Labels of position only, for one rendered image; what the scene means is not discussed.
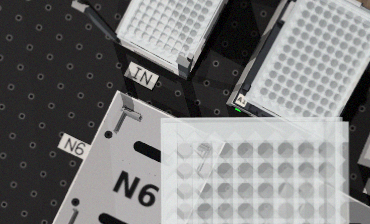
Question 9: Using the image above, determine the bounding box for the white label with printed n6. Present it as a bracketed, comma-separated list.
[58, 133, 90, 160]

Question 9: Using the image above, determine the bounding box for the white rectangular plate nest marked n6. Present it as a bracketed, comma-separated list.
[52, 90, 177, 224]

